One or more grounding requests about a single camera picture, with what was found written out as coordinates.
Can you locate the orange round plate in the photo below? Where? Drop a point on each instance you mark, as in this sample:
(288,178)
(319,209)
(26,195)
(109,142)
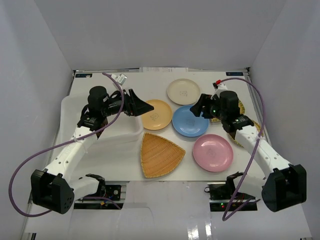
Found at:
(158,118)

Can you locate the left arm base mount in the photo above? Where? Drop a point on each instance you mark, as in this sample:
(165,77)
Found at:
(113,198)

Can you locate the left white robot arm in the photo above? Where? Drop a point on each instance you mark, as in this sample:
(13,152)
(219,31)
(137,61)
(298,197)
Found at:
(52,187)

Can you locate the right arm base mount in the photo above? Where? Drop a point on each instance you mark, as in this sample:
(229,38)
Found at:
(219,198)

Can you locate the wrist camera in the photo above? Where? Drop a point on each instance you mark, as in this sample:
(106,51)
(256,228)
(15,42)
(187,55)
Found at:
(219,87)
(121,79)

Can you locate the white paper sheet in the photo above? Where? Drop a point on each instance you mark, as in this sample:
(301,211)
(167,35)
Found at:
(163,69)

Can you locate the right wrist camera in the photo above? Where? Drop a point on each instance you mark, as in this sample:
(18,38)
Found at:
(219,87)

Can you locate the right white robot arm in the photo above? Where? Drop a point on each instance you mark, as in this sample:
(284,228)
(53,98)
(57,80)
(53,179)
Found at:
(285,184)

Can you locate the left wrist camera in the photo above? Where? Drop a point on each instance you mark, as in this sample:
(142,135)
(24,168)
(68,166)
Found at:
(121,79)

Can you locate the triangular woven bamboo tray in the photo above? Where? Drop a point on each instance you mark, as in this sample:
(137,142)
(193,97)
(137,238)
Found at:
(159,156)

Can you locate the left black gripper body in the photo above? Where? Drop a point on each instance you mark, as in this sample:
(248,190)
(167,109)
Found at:
(128,103)

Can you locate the blue round plate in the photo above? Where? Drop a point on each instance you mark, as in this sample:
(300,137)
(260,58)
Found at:
(188,125)

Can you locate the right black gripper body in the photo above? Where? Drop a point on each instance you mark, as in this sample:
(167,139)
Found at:
(212,109)

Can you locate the pink round plate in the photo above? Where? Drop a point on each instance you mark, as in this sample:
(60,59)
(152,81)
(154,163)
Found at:
(213,153)

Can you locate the cream round plate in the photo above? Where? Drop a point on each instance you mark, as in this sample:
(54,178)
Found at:
(183,91)

